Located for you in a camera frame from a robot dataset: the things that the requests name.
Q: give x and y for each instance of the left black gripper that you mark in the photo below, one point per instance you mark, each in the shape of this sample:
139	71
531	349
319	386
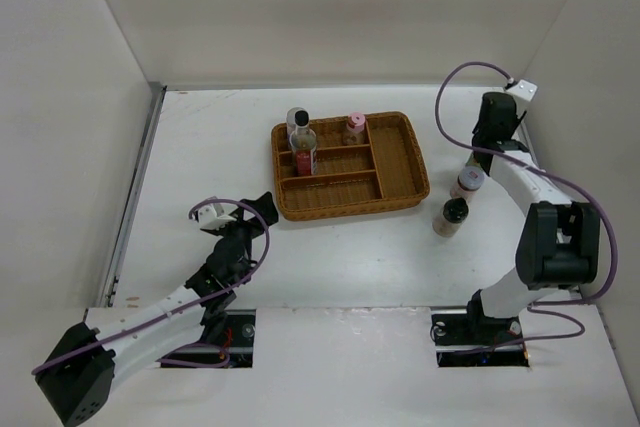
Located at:
251	224

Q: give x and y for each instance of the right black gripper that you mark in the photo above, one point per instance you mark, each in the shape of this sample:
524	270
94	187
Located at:
516	121

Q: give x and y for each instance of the tall dark vinegar bottle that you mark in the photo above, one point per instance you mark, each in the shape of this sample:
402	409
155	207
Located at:
303	142

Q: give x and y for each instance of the silver-lid jar with blue label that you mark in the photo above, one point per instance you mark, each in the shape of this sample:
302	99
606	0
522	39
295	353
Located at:
290	120

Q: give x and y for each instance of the black-cap small pepper bottle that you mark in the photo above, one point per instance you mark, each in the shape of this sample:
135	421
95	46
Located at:
451	216

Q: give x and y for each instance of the pink-cap clear spice bottle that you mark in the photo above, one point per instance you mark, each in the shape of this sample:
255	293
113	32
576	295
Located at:
354	133

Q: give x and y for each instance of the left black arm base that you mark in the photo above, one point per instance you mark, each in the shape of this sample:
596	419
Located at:
229	344

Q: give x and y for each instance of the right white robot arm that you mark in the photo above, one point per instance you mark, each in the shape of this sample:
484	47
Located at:
558	248

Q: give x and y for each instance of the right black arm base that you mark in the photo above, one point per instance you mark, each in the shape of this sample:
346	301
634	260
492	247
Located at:
461	342

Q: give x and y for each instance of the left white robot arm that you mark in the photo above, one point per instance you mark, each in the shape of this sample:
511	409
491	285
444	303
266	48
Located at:
89	361

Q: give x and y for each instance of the brown wicker divided basket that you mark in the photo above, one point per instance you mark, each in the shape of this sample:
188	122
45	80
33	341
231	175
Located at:
385	173

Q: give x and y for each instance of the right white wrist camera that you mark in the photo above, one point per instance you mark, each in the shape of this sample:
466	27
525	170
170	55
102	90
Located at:
522	91

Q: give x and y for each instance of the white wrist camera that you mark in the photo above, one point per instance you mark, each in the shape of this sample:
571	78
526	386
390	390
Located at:
209	215
522	91

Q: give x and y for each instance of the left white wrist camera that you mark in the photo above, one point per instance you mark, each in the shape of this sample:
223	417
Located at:
209	215

